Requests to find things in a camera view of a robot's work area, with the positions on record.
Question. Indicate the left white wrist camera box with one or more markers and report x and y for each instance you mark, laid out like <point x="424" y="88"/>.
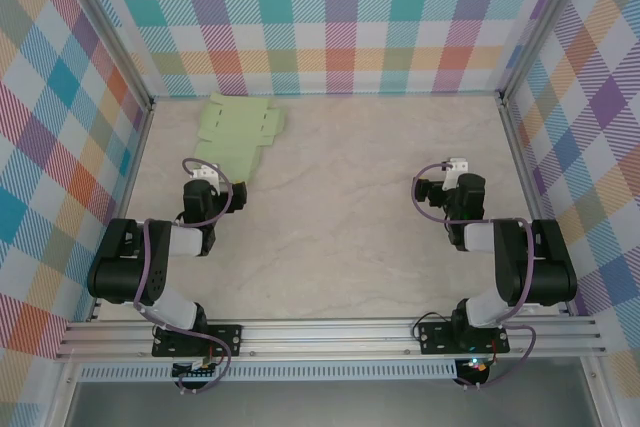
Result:
<point x="206" y="173"/>

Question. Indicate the grey metal panel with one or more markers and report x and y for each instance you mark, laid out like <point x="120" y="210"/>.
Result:
<point x="325" y="404"/>

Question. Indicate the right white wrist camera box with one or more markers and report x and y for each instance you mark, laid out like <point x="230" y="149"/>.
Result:
<point x="457" y="165"/>

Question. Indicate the circuit board with lit LED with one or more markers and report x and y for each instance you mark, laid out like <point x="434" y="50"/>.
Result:
<point x="475" y="366"/>

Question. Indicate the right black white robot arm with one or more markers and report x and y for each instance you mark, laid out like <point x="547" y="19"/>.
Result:
<point x="550" y="277"/>

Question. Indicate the aluminium frame post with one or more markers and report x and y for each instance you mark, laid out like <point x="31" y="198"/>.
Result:
<point x="105" y="22"/>
<point x="544" y="22"/>

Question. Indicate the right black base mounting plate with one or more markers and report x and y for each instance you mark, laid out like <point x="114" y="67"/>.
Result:
<point x="435" y="339"/>

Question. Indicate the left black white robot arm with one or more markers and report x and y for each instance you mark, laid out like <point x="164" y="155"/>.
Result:
<point x="120" y="272"/>

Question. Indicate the small black circuit board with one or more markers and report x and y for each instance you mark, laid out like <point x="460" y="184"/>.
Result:
<point x="200" y="369"/>

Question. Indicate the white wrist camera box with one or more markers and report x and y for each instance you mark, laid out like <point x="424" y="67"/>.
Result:
<point x="457" y="165"/>
<point x="206" y="173"/>

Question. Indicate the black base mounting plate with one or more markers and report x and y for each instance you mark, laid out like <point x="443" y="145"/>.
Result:
<point x="235" y="334"/>
<point x="435" y="339"/>

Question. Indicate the light green paper box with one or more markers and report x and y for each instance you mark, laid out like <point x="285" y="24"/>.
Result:
<point x="235" y="132"/>

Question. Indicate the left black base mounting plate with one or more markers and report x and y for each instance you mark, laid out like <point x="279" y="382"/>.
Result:
<point x="235" y="334"/>

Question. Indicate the aluminium side frame rail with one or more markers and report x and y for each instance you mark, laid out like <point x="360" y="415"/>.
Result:
<point x="140" y="147"/>
<point x="512" y="127"/>

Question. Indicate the long aluminium base rail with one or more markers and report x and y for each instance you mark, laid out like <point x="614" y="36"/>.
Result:
<point x="325" y="337"/>

